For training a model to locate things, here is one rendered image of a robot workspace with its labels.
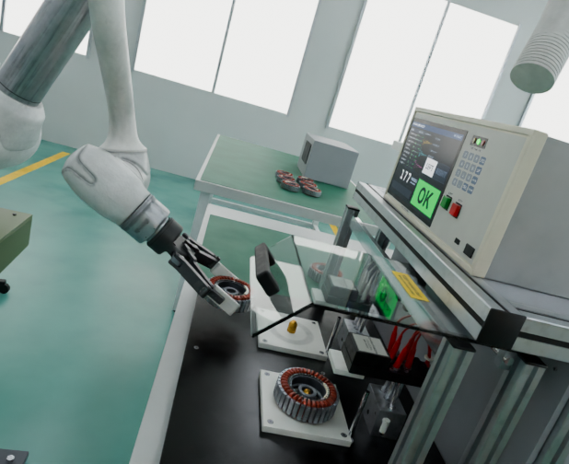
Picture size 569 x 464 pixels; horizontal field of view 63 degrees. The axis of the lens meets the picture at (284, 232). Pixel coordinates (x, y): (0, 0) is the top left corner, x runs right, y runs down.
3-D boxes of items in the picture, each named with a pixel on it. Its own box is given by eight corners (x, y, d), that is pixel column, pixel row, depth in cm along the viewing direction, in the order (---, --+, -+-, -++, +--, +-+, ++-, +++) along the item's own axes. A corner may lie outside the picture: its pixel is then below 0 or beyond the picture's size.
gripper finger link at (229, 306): (215, 283, 94) (214, 284, 93) (240, 305, 96) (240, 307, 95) (204, 293, 94) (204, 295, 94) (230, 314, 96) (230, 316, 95)
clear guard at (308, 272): (249, 337, 54) (263, 292, 52) (249, 260, 77) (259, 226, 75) (499, 389, 59) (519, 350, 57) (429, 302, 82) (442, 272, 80)
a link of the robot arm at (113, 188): (150, 194, 88) (157, 184, 101) (83, 135, 84) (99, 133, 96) (111, 235, 89) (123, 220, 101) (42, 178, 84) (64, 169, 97)
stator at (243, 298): (200, 307, 95) (204, 291, 94) (204, 284, 106) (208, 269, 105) (253, 319, 97) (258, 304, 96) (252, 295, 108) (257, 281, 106)
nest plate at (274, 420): (261, 431, 74) (263, 425, 74) (259, 374, 88) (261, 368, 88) (350, 447, 76) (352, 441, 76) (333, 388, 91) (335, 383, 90)
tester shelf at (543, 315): (476, 342, 55) (492, 308, 53) (352, 197, 119) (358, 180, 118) (775, 410, 62) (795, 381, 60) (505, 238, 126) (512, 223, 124)
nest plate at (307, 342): (258, 347, 97) (259, 342, 97) (256, 312, 111) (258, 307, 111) (326, 361, 99) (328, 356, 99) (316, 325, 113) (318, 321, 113)
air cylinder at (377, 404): (369, 435, 81) (379, 409, 79) (359, 406, 88) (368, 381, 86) (396, 440, 81) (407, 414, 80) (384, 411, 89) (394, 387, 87)
